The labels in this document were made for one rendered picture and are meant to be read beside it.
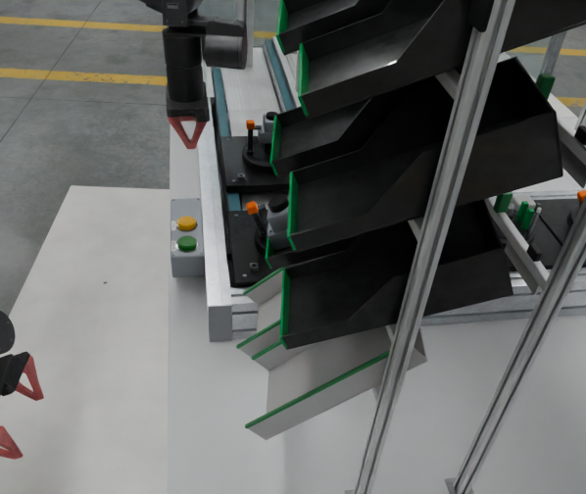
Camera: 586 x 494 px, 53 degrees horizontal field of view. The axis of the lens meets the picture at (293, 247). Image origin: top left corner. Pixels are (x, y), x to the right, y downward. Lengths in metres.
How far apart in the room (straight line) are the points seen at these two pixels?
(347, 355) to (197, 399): 0.35
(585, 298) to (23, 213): 2.50
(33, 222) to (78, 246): 1.59
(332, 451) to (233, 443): 0.17
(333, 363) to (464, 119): 0.47
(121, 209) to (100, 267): 0.22
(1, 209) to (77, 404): 2.13
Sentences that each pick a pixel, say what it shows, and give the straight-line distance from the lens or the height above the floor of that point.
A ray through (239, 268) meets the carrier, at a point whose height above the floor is 0.97.
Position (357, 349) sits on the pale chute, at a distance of 0.86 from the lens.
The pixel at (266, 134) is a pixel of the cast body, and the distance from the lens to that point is 1.47.
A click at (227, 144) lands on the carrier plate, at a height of 0.97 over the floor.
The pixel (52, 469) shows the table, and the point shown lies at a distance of 1.08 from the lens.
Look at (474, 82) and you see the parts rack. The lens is 0.52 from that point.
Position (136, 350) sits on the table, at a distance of 1.20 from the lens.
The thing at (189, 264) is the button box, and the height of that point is 0.94.
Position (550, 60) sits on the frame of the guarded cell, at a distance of 2.26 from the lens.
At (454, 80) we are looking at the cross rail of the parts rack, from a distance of 0.56.
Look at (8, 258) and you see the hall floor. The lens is 2.87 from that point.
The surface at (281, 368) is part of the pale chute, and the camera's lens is 0.96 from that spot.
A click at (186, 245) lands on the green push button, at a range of 1.24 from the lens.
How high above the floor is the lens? 1.76
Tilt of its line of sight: 39 degrees down
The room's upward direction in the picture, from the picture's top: 5 degrees clockwise
